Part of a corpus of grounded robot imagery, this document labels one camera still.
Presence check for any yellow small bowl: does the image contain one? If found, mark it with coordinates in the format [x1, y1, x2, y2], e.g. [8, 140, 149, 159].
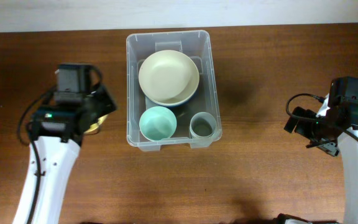
[84, 114, 108, 135]

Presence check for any beige large bowl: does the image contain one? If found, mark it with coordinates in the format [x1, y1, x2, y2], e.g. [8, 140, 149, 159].
[139, 50, 200, 104]

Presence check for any clear plastic storage bin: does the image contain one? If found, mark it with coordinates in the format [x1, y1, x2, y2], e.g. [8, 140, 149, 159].
[126, 30, 223, 152]

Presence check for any green small bowl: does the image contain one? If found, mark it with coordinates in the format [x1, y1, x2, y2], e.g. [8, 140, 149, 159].
[139, 106, 177, 141]

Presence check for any grey plastic cup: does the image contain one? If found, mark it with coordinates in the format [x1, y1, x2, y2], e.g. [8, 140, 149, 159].
[189, 112, 217, 138]

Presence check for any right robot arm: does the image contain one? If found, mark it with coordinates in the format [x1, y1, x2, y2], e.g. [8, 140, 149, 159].
[285, 103, 358, 223]

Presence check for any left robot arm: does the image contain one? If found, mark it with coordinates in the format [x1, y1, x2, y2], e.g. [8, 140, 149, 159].
[13, 84, 117, 223]

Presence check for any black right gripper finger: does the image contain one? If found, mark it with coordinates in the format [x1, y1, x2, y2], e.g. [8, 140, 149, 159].
[306, 140, 340, 157]
[284, 106, 316, 136]

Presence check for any blue large bowl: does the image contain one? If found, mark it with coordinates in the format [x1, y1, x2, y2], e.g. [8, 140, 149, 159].
[156, 90, 199, 108]

